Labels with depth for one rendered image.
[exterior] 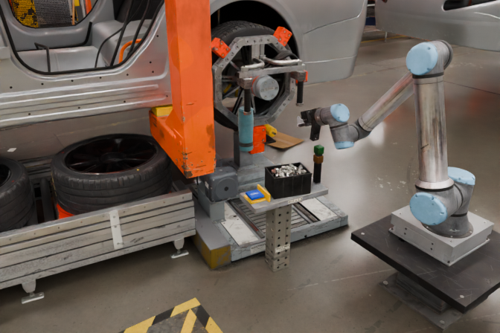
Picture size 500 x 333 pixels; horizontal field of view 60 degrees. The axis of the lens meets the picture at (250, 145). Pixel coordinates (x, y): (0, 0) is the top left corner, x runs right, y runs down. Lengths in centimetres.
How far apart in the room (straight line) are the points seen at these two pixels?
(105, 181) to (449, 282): 166
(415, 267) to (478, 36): 289
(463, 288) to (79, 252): 175
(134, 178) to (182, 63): 69
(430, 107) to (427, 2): 293
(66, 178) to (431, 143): 175
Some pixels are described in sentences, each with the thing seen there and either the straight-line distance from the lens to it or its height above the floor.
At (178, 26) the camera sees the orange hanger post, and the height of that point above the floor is 127.
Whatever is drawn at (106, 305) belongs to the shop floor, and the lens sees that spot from 233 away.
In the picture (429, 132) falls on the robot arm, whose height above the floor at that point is 90.
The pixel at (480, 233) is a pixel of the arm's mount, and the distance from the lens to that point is 227.
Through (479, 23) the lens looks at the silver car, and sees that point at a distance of 452.
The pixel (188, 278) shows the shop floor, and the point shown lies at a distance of 239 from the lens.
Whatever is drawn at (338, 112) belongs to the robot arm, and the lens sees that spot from 210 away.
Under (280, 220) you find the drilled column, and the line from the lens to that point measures 223.
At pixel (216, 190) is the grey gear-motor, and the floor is 32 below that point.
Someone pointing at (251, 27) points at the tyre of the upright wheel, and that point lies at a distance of 262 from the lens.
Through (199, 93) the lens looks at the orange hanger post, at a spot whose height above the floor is 95.
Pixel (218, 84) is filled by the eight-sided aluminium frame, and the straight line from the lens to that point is 255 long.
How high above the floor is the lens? 154
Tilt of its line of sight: 23 degrees down
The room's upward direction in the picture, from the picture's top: straight up
